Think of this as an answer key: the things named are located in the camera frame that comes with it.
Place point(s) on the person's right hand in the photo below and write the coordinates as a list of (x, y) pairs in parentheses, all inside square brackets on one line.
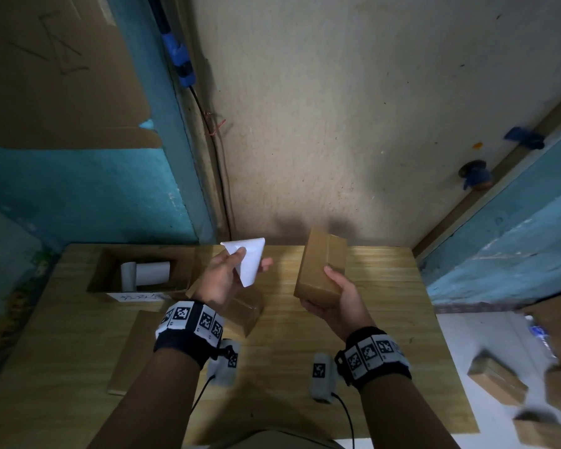
[(348, 308)]

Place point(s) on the person's left hand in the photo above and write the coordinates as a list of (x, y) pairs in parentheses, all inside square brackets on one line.
[(215, 280)]

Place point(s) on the person's left thumb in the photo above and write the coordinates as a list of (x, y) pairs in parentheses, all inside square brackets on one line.
[(240, 259)]

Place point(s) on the person's right thumb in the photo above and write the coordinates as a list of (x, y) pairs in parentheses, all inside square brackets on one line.
[(334, 279)]

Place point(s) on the white paper label sheet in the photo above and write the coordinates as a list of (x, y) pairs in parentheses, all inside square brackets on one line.
[(250, 261)]

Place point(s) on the person's left forearm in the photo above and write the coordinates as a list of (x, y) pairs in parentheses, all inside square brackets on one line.
[(149, 402)]

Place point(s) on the person's right forearm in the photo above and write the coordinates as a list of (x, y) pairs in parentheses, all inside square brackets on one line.
[(402, 416)]

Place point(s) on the left marker wristband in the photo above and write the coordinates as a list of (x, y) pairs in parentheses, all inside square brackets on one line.
[(189, 324)]

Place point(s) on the marker wristband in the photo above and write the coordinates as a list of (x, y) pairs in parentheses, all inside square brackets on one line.
[(189, 324), (371, 355)]

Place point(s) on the right marker wristband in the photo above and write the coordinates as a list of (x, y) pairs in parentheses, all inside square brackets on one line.
[(371, 355)]

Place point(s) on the white paper roll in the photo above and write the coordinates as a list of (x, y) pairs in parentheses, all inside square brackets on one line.
[(128, 275), (153, 273)]

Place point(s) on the white handwritten label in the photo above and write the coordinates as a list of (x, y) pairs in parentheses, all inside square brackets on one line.
[(138, 297)]

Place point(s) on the open cardboard box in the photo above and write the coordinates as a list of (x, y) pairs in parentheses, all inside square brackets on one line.
[(107, 271)]

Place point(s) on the flat cardboard piece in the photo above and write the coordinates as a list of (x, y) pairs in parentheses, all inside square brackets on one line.
[(131, 355)]

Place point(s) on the person's beige clothing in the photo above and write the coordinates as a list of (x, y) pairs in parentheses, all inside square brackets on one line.
[(262, 439)]

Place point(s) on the large brown cardboard carton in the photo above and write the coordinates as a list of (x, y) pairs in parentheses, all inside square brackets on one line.
[(558, 322)]

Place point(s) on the blue tape piece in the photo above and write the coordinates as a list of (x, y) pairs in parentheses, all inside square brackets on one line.
[(523, 136)]

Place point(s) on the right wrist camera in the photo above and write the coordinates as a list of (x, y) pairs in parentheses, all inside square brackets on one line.
[(322, 376)]

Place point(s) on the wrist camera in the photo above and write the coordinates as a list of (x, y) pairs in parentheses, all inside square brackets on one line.
[(322, 376), (224, 364)]

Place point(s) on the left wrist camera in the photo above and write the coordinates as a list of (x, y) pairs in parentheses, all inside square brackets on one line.
[(224, 364)]

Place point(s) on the wooden wall strip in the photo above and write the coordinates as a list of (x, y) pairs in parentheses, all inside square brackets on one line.
[(500, 168)]

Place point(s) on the large cardboard wall sheet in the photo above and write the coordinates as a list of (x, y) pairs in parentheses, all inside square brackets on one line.
[(51, 74)]

